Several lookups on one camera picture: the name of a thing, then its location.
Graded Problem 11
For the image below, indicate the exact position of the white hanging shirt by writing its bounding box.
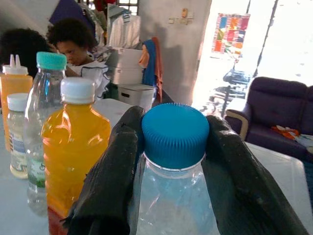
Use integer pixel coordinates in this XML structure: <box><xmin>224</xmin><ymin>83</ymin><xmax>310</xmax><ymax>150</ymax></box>
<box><xmin>108</xmin><ymin>12</ymin><xmax>142</xmax><ymax>49</ymax></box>

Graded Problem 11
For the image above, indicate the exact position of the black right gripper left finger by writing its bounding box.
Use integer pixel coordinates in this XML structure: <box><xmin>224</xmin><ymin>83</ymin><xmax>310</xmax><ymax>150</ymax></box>
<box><xmin>61</xmin><ymin>105</ymin><xmax>147</xmax><ymax>235</ymax></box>

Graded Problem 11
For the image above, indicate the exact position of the white lidded storage box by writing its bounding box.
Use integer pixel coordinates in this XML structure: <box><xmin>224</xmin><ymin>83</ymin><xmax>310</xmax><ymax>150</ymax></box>
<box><xmin>117</xmin><ymin>84</ymin><xmax>157</xmax><ymax>111</ymax></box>

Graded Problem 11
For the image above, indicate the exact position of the child in white ruffled top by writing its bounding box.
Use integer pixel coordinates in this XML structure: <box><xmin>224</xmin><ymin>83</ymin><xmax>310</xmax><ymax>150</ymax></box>
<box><xmin>46</xmin><ymin>17</ymin><xmax>111</xmax><ymax>100</ymax></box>

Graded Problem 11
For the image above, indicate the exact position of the yellow twin nozzle squeeze bottle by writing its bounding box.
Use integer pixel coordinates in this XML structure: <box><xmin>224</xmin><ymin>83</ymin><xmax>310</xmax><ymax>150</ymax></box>
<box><xmin>0</xmin><ymin>54</ymin><xmax>34</xmax><ymax>153</ymax></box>

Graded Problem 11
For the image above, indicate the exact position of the dark purple cloth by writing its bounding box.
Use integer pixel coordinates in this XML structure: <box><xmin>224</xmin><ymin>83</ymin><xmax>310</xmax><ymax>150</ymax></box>
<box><xmin>48</xmin><ymin>0</ymin><xmax>91</xmax><ymax>25</ymax></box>

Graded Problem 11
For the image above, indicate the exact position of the orange white cloth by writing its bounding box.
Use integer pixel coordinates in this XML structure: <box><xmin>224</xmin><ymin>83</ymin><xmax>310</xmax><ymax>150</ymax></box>
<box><xmin>270</xmin><ymin>124</ymin><xmax>301</xmax><ymax>141</ymax></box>

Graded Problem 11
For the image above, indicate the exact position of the colourful patchwork poster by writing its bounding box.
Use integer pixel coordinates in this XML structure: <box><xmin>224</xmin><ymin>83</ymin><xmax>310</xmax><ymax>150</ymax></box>
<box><xmin>211</xmin><ymin>12</ymin><xmax>251</xmax><ymax>55</ymax></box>

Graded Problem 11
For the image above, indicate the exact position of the purple sofa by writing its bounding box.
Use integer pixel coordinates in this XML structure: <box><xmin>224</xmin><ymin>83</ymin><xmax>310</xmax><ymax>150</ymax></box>
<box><xmin>224</xmin><ymin>76</ymin><xmax>313</xmax><ymax>164</ymax></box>

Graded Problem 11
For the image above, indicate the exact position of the orange juice bottle white cap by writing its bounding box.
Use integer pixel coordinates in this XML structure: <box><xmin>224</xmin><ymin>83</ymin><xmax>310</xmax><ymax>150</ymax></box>
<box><xmin>41</xmin><ymin>77</ymin><xmax>112</xmax><ymax>219</ymax></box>

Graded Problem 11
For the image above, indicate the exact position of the small pale bottle white cap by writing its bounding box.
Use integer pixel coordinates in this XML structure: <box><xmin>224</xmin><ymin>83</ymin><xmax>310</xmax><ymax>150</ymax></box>
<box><xmin>6</xmin><ymin>93</ymin><xmax>30</xmax><ymax>179</ymax></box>

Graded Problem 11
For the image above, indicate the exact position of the person with dark curly hair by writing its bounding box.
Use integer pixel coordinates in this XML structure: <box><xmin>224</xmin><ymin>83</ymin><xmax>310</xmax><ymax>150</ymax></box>
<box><xmin>0</xmin><ymin>28</ymin><xmax>56</xmax><ymax>79</ymax></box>

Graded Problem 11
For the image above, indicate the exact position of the orange hanging garment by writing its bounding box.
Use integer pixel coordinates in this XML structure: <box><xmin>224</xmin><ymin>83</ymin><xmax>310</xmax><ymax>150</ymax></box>
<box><xmin>138</xmin><ymin>36</ymin><xmax>164</xmax><ymax>103</ymax></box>

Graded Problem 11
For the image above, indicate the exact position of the clear bottle blue cap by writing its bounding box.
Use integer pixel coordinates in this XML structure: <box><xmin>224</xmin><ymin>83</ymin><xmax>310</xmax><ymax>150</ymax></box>
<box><xmin>127</xmin><ymin>102</ymin><xmax>222</xmax><ymax>235</ymax></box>

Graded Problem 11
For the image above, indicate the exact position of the wall switch plate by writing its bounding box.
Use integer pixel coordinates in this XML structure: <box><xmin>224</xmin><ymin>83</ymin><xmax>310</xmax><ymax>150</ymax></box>
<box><xmin>168</xmin><ymin>7</ymin><xmax>194</xmax><ymax>25</ymax></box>

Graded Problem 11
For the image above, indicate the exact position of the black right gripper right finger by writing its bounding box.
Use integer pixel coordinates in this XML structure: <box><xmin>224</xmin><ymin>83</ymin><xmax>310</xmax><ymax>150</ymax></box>
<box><xmin>201</xmin><ymin>114</ymin><xmax>309</xmax><ymax>235</ymax></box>

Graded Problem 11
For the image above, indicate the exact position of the clear bottle teal cap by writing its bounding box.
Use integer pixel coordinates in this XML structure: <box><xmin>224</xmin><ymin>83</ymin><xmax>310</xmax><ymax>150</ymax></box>
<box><xmin>23</xmin><ymin>51</ymin><xmax>68</xmax><ymax>217</ymax></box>

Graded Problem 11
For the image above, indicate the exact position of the blue hanging garment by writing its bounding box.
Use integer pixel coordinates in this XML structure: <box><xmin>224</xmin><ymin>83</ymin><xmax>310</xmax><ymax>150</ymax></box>
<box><xmin>141</xmin><ymin>39</ymin><xmax>157</xmax><ymax>87</ymax></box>

